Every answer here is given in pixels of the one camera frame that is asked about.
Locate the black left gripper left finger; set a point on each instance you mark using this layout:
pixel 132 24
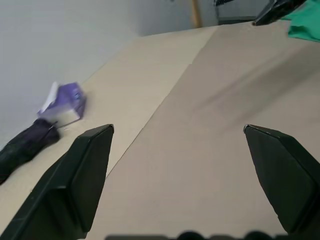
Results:
pixel 67 180

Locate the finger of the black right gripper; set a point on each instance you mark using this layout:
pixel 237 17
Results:
pixel 275 11

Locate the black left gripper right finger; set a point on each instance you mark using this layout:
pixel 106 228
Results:
pixel 285 175

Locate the green shorts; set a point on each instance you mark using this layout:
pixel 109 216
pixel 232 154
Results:
pixel 306 22

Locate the black purple folded umbrella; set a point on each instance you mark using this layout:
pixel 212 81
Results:
pixel 23 147

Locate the purple tissue box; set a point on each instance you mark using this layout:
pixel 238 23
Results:
pixel 66 102

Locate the grey metal frame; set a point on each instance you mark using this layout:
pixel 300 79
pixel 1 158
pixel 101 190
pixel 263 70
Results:
pixel 232 20

